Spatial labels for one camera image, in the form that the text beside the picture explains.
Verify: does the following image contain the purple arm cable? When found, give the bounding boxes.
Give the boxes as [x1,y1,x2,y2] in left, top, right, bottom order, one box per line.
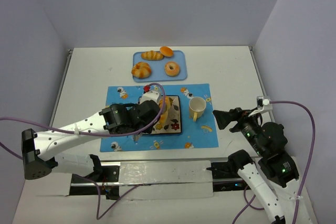
[0,82,166,220]
[232,100,316,224]

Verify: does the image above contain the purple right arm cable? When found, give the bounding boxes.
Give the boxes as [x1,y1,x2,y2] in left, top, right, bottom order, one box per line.
[232,100,316,224]

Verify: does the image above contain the blue plastic tray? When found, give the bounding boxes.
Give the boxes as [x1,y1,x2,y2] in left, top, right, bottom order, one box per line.
[133,50,187,83]

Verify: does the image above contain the square floral plate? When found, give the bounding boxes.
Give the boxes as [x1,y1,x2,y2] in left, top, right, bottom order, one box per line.
[144,95,182,135]

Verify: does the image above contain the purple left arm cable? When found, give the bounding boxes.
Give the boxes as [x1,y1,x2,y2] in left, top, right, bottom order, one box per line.
[0,82,166,220]

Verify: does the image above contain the sugared orange donut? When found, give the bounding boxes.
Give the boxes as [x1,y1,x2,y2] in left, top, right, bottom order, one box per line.
[164,61,180,77]

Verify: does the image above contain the round twisted bread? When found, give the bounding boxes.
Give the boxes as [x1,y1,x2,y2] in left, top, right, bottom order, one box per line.
[131,62,152,79]

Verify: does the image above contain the yellow mug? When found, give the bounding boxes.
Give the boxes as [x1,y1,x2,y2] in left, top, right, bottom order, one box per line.
[188,97,207,122]

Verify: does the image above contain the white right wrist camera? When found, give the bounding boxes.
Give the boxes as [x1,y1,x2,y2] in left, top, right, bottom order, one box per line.
[248,96,272,117]

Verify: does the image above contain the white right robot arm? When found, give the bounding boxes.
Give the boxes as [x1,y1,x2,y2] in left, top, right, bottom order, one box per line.
[208,108,312,223]

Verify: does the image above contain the upper striped croissant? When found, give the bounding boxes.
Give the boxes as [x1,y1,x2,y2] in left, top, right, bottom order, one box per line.
[141,50,164,61]

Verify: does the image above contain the metal rail with white cover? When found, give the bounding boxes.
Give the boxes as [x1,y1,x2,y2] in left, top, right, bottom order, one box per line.
[70,160,246,201]

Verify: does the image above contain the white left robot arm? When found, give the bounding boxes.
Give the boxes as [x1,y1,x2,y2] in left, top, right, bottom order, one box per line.
[22,100,160,180]

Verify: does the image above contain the long striped croissant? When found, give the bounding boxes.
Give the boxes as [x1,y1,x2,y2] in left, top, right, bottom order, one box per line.
[158,96,173,126]

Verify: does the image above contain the metal serving tongs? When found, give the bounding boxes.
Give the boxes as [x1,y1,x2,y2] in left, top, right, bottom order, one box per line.
[132,133,142,144]

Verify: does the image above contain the blue cartoon placemat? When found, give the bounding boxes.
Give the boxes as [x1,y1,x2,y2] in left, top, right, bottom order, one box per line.
[100,83,218,152]

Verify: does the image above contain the round orange bun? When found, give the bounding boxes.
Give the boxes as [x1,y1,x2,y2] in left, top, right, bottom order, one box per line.
[160,46,174,57]

